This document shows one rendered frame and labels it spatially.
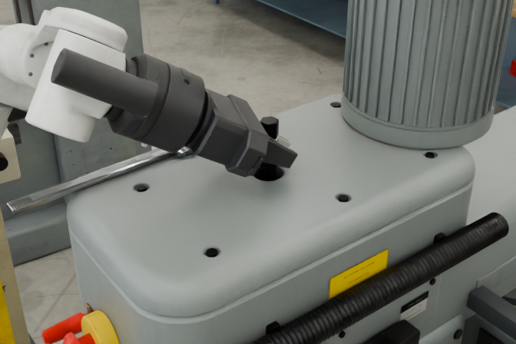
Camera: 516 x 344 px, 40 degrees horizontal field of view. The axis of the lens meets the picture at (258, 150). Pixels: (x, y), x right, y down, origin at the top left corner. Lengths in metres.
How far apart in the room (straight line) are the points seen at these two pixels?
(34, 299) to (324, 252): 2.97
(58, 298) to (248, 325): 2.92
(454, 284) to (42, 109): 0.62
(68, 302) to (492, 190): 2.75
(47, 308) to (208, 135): 2.89
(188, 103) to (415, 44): 0.28
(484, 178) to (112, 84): 0.63
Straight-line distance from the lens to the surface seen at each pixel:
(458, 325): 1.11
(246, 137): 0.75
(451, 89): 0.87
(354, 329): 0.89
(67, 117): 0.70
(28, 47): 0.80
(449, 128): 0.90
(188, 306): 0.68
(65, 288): 3.67
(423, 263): 0.85
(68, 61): 0.66
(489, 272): 1.11
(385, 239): 0.82
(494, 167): 1.15
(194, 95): 0.73
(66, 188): 0.82
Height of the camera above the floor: 2.33
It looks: 30 degrees down
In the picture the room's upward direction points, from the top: straight up
